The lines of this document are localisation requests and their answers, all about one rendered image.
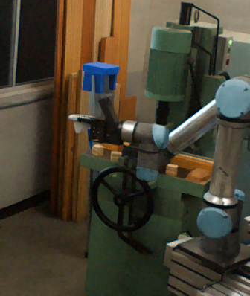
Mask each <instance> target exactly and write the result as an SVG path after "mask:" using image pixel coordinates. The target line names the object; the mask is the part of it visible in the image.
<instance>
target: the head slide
mask: <svg viewBox="0 0 250 296"><path fill-rule="evenodd" d="M196 52H197V48H191V49H190V52H189V53H190V57H192V58H193V59H194V63H193V71H194V69H195V63H196ZM187 69H188V71H187V76H186V83H185V93H184V100H181V101H176V102H169V109H170V111H169V116H168V117H167V121H168V122H172V123H175V128H178V127H180V126H181V125H182V124H183V123H184V122H185V121H187V120H188V115H189V108H190V98H191V92H192V86H193V80H192V76H191V72H190V66H189V65H187ZM175 128H174V129H175Z"/></svg>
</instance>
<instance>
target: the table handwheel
mask: <svg viewBox="0 0 250 296"><path fill-rule="evenodd" d="M111 173H126V174H128V175H131V176H132V177H133V178H136V179H137V180H138V182H139V183H140V184H141V186H142V187H143V189H144V191H142V190H139V189H137V188H136V191H135V192H136V193H133V194H131V193H130V189H129V190H128V191H126V192H124V191H122V192H119V193H118V192H116V191H115V189H114V188H112V187H111V186H110V185H109V184H107V183H106V182H105V180H104V179H103V178H104V177H105V176H107V175H109V174H111ZM100 183H102V184H103V185H104V186H105V187H108V188H109V189H110V191H111V192H112V193H113V194H114V197H113V202H114V204H115V205H116V206H118V207H119V210H118V223H116V224H115V223H114V222H112V221H111V220H109V218H108V217H106V216H105V215H104V213H103V211H102V210H101V208H100V205H99V202H98V196H97V189H98V188H99V185H100ZM144 194H146V195H147V211H146V213H145V214H144V215H143V217H142V220H141V222H140V223H139V224H138V225H121V215H122V210H123V206H124V205H127V204H129V202H130V199H131V198H134V197H137V196H142V195H144ZM91 198H92V206H93V208H94V211H95V213H96V215H97V216H98V217H99V218H100V220H101V221H102V222H103V223H104V224H105V225H107V226H109V227H110V228H112V229H114V231H120V232H133V231H137V230H139V228H141V227H143V226H144V225H145V224H147V223H148V221H149V220H150V217H151V215H152V212H153V194H152V191H151V188H150V186H149V184H148V182H147V181H143V180H140V179H139V178H138V177H137V170H134V169H132V168H130V167H125V166H112V167H107V168H106V169H104V170H102V172H101V173H100V174H99V175H97V176H96V178H95V179H94V182H93V185H92V191H91Z"/></svg>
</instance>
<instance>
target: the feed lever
mask: <svg viewBox="0 0 250 296"><path fill-rule="evenodd" d="M193 63H194V59H193V58H192V57H188V58H187V59H186V64H187V65H189V66H190V72H191V76H192V80H193V87H194V92H195V95H196V99H197V103H198V109H197V110H195V112H194V114H197V112H198V111H200V110H201V109H202V107H201V103H200V99H199V91H198V87H196V79H195V75H194V71H193Z"/></svg>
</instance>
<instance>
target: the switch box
mask: <svg viewBox="0 0 250 296"><path fill-rule="evenodd" d="M216 39H217V36H215V42H214V52H213V58H211V59H212V66H211V69H214V56H215V47H216ZM230 40H231V44H230V47H229V42H230ZM232 41H233V36H229V35H223V34H221V35H219V37H218V46H217V61H216V69H215V70H218V71H224V70H226V69H228V67H229V64H228V66H227V64H226V61H227V59H229V60H230V56H231V46H232ZM229 48H230V53H229V56H227V54H228V49H229ZM226 66H227V68H226Z"/></svg>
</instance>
